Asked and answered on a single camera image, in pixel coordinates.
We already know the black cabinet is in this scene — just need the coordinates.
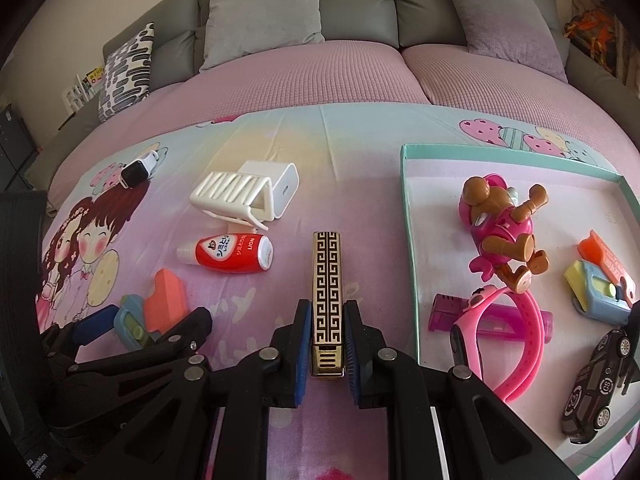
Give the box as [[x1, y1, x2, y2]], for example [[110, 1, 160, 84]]
[[0, 104, 40, 191]]

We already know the orange red ornament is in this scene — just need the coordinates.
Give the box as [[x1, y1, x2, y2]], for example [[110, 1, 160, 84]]
[[565, 7, 618, 68]]

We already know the white smartwatch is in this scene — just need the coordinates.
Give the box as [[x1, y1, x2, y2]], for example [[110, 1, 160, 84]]
[[120, 144, 162, 190]]

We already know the pink waffle blanket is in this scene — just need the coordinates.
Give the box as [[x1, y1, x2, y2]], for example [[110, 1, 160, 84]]
[[47, 37, 631, 211]]

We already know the pink smartwatch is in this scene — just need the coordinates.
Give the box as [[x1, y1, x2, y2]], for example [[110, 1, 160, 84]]
[[449, 285, 546, 403]]

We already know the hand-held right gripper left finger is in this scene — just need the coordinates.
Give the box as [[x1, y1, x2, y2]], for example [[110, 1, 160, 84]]
[[75, 299, 314, 480]]

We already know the gold black patterned lighter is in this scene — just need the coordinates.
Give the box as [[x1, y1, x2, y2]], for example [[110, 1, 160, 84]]
[[310, 231, 346, 378]]

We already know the teal cardboard tray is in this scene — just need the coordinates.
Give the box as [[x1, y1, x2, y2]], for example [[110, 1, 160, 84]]
[[400, 143, 640, 478]]

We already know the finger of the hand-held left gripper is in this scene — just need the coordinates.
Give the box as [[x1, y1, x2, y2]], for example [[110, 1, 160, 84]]
[[37, 307, 121, 361], [65, 306, 213, 391]]

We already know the white charger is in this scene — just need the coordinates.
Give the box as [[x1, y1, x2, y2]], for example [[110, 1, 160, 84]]
[[236, 160, 300, 223]]

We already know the row of books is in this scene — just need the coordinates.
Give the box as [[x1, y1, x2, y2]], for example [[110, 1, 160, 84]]
[[62, 66, 106, 111]]

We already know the pink brown toy figure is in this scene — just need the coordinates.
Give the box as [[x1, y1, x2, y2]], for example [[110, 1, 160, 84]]
[[459, 172, 551, 293]]

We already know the printed cartoon blanket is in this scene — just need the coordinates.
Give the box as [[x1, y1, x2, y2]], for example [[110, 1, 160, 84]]
[[35, 102, 640, 480]]

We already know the orange toy knife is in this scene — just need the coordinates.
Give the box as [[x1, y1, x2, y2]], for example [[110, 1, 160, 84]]
[[577, 230, 640, 286], [144, 268, 190, 333]]

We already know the grey sofa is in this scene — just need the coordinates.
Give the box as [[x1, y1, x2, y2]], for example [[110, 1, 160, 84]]
[[22, 0, 640, 196]]

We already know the black white patterned cushion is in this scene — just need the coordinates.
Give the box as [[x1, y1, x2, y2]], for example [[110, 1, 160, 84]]
[[97, 22, 155, 123]]

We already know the purple lighter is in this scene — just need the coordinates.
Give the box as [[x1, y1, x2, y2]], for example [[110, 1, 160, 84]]
[[428, 293, 555, 346]]

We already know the grey purple cushion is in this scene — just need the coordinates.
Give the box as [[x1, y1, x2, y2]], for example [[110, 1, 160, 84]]
[[435, 0, 568, 83]]

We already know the red label bottle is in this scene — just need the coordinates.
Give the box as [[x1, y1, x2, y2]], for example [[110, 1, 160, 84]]
[[176, 232, 275, 275]]

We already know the plain grey cushion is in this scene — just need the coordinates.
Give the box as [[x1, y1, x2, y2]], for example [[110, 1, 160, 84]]
[[200, 0, 325, 72]]

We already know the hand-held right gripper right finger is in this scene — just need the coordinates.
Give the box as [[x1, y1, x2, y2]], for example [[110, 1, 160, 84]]
[[344, 299, 576, 480]]

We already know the black toy car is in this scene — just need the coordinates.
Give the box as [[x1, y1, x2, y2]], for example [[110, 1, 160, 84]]
[[560, 329, 633, 445]]

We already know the white plastic holder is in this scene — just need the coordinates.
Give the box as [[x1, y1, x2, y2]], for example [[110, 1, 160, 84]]
[[189, 170, 273, 233]]

